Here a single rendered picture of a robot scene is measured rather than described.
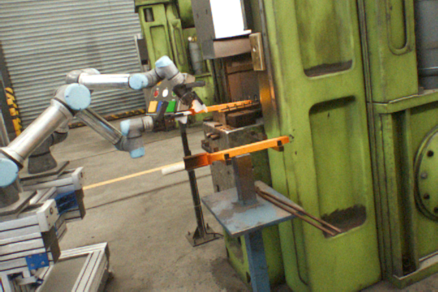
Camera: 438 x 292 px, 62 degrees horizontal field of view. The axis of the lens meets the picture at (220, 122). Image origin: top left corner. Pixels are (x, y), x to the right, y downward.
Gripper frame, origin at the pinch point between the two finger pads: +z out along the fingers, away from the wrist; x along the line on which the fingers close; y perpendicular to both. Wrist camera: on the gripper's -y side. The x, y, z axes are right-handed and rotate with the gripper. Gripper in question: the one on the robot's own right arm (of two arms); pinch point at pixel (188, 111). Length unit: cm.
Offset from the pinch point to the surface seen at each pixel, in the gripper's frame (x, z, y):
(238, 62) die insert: 4.1, 30.7, -21.2
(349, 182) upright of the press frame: 42, 65, 45
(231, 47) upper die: 8.0, 25.8, -29.8
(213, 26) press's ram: 12.1, 16.2, -40.9
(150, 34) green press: -487, 86, -83
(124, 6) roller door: -797, 94, -184
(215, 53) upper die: 7.9, 16.8, -28.0
